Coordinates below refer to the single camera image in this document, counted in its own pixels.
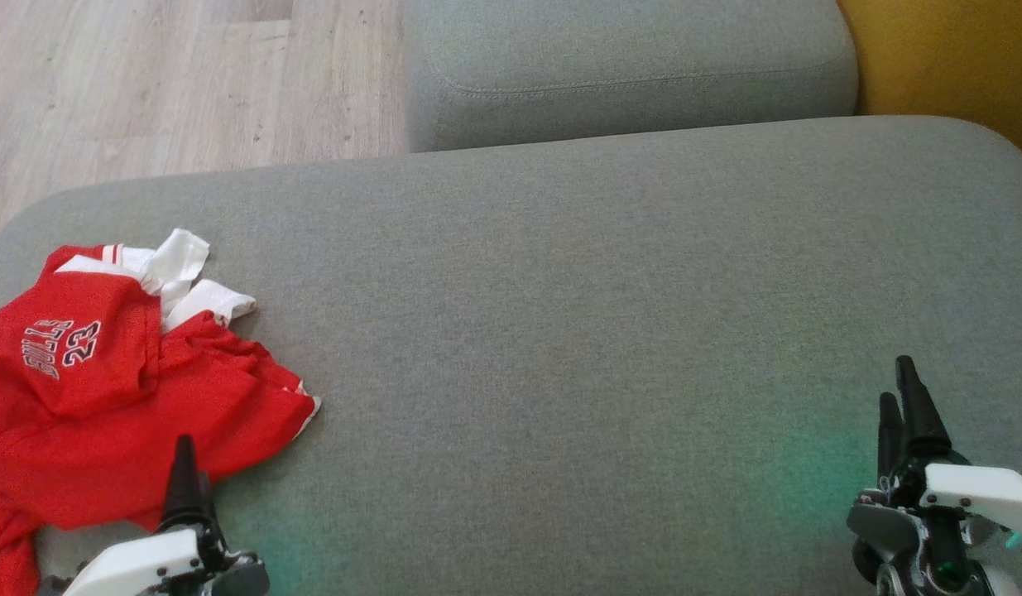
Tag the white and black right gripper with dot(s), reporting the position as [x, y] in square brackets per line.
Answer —
[974, 497]

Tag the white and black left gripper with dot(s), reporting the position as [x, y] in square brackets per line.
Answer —
[138, 563]

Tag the red shorts with white trim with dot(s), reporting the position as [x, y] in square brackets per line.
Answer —
[80, 397]

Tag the large grey sofa seat cushion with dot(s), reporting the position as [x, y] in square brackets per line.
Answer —
[560, 290]

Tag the small grey sofa cushion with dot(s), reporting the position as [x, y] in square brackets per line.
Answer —
[626, 66]

